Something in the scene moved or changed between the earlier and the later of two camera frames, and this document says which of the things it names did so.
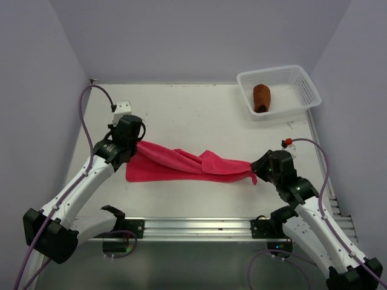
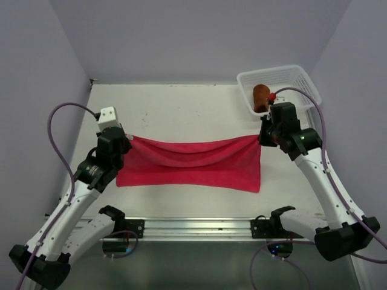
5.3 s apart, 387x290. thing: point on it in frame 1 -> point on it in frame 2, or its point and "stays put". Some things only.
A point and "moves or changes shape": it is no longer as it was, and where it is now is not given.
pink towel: x=152 y=163 moves or changes shape
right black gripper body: x=263 y=170 -> x=269 y=134
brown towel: x=262 y=96 stays put
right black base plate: x=268 y=228 stays put
